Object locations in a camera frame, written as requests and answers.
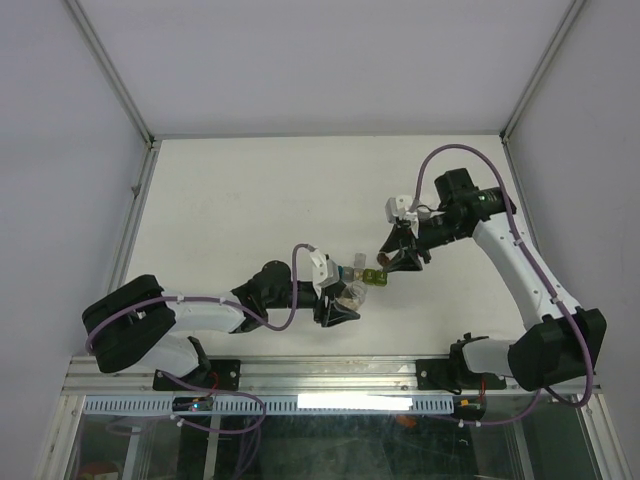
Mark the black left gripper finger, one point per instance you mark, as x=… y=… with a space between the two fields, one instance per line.
x=331 y=313
x=329 y=294

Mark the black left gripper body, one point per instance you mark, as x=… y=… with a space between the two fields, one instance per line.
x=307 y=298

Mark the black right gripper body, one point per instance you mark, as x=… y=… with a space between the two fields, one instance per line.
x=435 y=230

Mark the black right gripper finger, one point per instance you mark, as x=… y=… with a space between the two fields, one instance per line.
x=396 y=240
x=404 y=261

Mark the clear glass pill bottle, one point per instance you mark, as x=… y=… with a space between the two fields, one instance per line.
x=353 y=296

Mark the weekly pill organizer strip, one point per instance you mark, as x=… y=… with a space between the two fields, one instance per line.
x=358 y=271

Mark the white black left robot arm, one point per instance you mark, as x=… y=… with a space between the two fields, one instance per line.
x=140 y=324

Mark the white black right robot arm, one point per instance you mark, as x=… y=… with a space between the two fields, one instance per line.
x=562 y=340

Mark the aluminium mounting rail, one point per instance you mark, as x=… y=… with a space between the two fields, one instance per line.
x=274 y=375

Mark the aluminium frame post right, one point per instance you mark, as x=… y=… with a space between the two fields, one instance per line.
x=542 y=67

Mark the aluminium frame post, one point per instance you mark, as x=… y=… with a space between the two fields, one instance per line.
x=542 y=67
x=96 y=47

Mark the grey slotted cable duct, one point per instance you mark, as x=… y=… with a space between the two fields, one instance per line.
x=303 y=404

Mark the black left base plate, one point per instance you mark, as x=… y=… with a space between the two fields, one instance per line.
x=220 y=373

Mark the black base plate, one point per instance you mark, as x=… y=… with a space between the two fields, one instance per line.
x=220 y=373
x=441 y=374

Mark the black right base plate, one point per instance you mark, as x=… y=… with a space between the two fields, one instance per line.
x=441 y=374

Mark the aluminium frame post left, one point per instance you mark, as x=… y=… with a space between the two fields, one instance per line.
x=96 y=47

